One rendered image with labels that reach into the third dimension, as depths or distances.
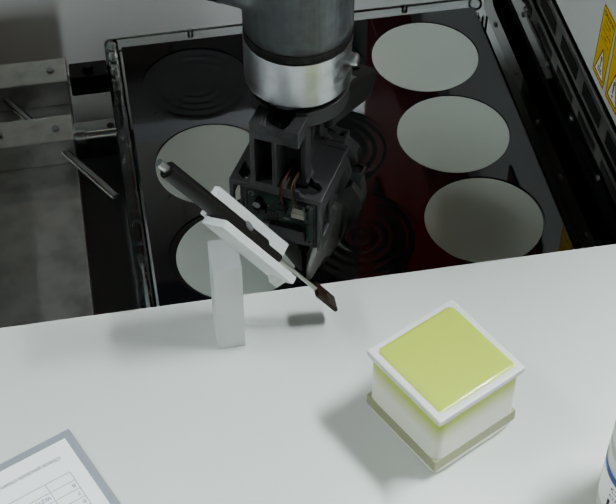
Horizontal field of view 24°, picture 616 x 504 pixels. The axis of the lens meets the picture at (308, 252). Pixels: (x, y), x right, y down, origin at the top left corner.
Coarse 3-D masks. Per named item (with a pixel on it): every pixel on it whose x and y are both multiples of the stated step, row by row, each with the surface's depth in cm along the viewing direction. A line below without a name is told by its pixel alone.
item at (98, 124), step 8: (96, 120) 138; (104, 120) 138; (112, 120) 138; (80, 128) 137; (88, 128) 137; (96, 128) 137; (104, 128) 137; (88, 144) 138; (96, 144) 138; (104, 144) 138; (112, 144) 138; (80, 152) 138; (88, 152) 138; (96, 152) 139; (104, 152) 139; (112, 152) 139
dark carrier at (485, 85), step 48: (144, 48) 138; (192, 48) 138; (240, 48) 138; (480, 48) 138; (144, 96) 133; (192, 96) 133; (240, 96) 133; (384, 96) 133; (432, 96) 133; (480, 96) 133; (144, 144) 129; (384, 144) 129; (528, 144) 129; (144, 192) 125; (384, 192) 125; (432, 192) 125; (528, 192) 125; (384, 240) 121; (432, 240) 121; (192, 288) 117; (288, 288) 117
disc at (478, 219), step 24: (456, 192) 125; (480, 192) 125; (504, 192) 125; (432, 216) 123; (456, 216) 123; (480, 216) 123; (504, 216) 123; (528, 216) 123; (456, 240) 121; (480, 240) 121; (504, 240) 121; (528, 240) 121
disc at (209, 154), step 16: (192, 128) 130; (208, 128) 130; (224, 128) 130; (176, 144) 129; (192, 144) 129; (208, 144) 129; (224, 144) 129; (240, 144) 129; (176, 160) 127; (192, 160) 127; (208, 160) 127; (224, 160) 127; (160, 176) 126; (192, 176) 126; (208, 176) 126; (224, 176) 126; (176, 192) 125
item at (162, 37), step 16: (448, 0) 142; (464, 0) 142; (480, 0) 142; (368, 16) 141; (384, 16) 141; (160, 32) 139; (176, 32) 139; (192, 32) 139; (208, 32) 139; (224, 32) 139; (240, 32) 139
